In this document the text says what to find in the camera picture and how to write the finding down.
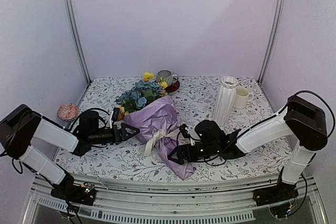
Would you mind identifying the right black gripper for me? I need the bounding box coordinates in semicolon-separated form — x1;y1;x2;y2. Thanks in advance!
167;142;219;166

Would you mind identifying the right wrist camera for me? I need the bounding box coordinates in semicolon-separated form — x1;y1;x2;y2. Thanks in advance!
179;124;190;138

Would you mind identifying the purple pink wrapping paper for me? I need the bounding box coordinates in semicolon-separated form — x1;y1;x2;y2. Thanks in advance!
124;95;194;180

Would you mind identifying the cream mug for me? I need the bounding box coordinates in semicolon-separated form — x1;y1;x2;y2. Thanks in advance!
233;87;254;109

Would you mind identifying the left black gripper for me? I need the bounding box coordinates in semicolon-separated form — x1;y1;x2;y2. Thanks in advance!
89;123;141;145

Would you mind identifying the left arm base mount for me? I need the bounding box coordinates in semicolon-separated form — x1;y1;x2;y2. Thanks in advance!
50;180;97;206

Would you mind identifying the red patterned bowl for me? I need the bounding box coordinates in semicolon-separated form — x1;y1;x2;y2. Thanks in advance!
57;103;79;122

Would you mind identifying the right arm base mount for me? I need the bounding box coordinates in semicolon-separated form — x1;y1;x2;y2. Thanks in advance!
253;182;299;219

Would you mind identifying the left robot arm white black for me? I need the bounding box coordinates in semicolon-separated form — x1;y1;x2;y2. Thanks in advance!
1;104;140;200

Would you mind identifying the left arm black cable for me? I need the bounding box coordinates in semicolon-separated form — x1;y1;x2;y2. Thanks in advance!
70;108;111;133

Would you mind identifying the front aluminium rail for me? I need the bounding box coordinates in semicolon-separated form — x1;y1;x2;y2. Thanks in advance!
23;175;328;223

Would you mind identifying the cream ribbon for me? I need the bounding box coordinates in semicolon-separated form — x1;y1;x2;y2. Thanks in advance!
143;129;180;157

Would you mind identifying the artificial flower bouquet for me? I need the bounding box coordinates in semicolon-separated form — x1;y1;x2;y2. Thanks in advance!
115;72;168;121

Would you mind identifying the aluminium frame post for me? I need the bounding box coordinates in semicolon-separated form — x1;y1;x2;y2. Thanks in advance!
258;0;285;86
64;0;91;85

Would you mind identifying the dark red saucer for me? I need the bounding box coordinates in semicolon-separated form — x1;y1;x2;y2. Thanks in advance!
165;80;180;94

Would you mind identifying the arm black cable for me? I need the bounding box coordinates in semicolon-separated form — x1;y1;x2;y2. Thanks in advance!
236;90;332;141
70;108;111;133

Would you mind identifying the left aluminium frame post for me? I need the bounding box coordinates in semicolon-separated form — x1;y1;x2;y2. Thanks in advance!
64;0;91;85

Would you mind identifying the striped grey cup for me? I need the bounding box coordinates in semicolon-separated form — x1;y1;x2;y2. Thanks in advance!
156;70;178;87

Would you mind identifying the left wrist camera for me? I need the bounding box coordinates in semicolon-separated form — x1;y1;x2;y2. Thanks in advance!
109;107;120;128

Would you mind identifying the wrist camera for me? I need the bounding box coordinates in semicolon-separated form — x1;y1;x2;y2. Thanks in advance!
109;107;120;128
179;124;190;138

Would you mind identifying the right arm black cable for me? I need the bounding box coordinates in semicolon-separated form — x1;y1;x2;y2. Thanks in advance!
236;90;332;141

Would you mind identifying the right aluminium frame post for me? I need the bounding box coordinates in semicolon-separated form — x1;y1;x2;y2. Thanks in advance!
258;0;285;86

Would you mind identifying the white ribbed vase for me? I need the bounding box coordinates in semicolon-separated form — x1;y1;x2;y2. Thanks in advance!
213;76;238;127

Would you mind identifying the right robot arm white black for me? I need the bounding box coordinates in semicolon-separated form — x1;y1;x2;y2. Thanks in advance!
167;95;328;201

